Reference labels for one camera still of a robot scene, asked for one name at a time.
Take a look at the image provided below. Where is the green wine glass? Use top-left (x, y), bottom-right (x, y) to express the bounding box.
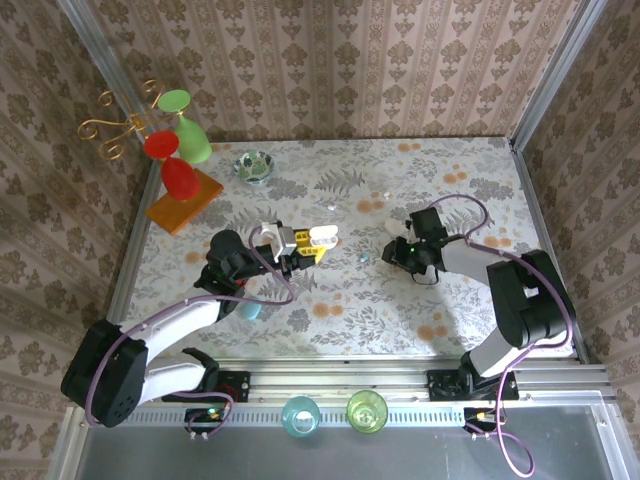
top-left (157, 89), bottom-right (212, 165)

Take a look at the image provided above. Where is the aluminium table side rail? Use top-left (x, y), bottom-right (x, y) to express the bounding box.
top-left (107, 159), bottom-right (161, 316)
top-left (507, 139), bottom-right (594, 364)

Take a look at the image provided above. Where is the green glass cup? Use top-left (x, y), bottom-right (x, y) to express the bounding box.
top-left (346, 389), bottom-right (390, 435)

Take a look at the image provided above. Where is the green leaf pattern bowl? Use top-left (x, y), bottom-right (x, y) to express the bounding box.
top-left (233, 150), bottom-right (275, 187)

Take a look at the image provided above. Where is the grey metal sheet panel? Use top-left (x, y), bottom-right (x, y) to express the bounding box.
top-left (47, 404), bottom-right (626, 480)

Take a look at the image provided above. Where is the red wine glass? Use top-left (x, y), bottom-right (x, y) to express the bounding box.
top-left (143, 130), bottom-right (203, 203)

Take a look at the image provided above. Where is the light blue earbud case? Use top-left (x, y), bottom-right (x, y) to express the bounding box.
top-left (236, 298), bottom-right (265, 323)

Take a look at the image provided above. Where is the blue glass cup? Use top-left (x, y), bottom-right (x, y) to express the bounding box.
top-left (280, 395), bottom-right (321, 440)

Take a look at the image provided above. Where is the slotted grey cable duct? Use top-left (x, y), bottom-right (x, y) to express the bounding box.
top-left (89, 407), bottom-right (506, 427)

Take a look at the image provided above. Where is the aluminium corner post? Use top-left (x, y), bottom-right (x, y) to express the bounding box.
top-left (507, 0), bottom-right (611, 151)
top-left (55, 0), bottom-right (156, 171)

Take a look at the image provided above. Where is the small black circuit board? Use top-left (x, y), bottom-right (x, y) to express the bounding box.
top-left (462, 407), bottom-right (504, 435)
top-left (184, 405), bottom-right (234, 436)

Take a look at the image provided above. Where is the gold wire rack wooden base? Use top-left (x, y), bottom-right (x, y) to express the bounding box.
top-left (77, 79), bottom-right (225, 236)

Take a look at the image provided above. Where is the long aluminium mounting rail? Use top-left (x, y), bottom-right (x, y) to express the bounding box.
top-left (159, 357), bottom-right (611, 404)

